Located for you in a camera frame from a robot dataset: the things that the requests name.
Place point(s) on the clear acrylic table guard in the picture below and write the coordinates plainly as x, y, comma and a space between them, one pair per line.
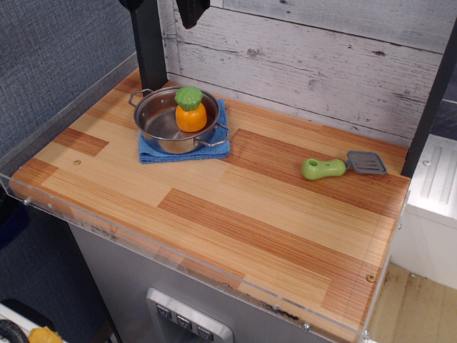
249, 224

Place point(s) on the black right vertical post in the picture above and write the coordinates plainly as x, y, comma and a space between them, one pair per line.
438, 89

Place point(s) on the green handled grey spatula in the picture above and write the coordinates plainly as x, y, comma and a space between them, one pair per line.
362, 162

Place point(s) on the white ribbed side cabinet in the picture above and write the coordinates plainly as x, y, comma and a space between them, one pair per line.
425, 242

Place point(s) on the stainless steel pot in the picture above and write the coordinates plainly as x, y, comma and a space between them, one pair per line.
155, 117

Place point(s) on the black vertical post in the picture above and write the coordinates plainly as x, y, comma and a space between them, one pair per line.
149, 45
438, 89

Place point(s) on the silver toy dispenser panel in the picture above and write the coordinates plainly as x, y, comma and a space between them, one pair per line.
175, 321

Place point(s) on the grey toy fridge cabinet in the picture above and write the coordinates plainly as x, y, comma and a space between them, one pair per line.
123, 278

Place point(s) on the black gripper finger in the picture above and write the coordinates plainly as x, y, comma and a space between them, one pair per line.
191, 10
130, 5

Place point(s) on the black left vertical post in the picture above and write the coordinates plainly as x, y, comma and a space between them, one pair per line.
149, 45

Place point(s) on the orange toy carrot green top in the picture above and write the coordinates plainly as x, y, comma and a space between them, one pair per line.
191, 115

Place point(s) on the blue folded cloth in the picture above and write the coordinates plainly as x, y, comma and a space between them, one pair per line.
214, 148

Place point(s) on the yellow object bottom left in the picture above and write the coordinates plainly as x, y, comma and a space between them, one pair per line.
44, 335

